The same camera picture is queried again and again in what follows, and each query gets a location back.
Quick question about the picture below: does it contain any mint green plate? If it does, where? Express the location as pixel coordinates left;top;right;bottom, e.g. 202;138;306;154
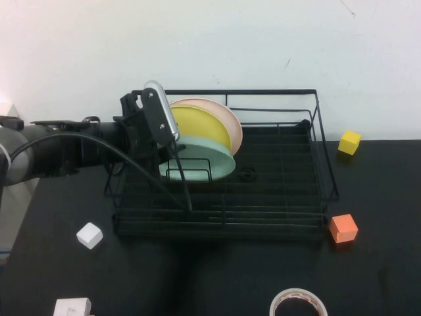
159;134;236;182

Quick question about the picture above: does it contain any white tape roll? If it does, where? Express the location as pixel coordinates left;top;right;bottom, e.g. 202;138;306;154
269;288;329;316

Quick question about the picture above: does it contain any orange cube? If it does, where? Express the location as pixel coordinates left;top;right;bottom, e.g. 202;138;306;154
328;213;359;245

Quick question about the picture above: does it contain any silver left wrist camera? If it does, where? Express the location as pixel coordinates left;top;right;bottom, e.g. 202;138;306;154
143;80;182;144

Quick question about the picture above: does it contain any black wire dish rack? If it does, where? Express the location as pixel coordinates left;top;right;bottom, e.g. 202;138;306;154
104;88;340;243

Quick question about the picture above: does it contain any white cube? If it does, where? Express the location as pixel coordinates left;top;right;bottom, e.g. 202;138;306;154
76;222;104;250

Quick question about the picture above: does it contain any black camera cable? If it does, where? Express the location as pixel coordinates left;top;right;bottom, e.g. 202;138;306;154
11;133;195;213

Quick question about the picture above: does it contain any white rectangular block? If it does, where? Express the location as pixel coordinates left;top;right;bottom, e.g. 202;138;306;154
53;297;93;316

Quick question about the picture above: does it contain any yellow cube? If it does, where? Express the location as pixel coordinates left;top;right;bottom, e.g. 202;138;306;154
338;130;362;155

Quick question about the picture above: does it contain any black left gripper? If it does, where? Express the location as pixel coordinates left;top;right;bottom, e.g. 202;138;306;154
112;90;186;175

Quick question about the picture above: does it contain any pink plate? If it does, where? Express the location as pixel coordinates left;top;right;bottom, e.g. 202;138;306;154
169;97;244;155

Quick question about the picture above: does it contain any yellow plate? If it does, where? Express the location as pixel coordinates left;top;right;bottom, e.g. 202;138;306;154
170;104;233;155

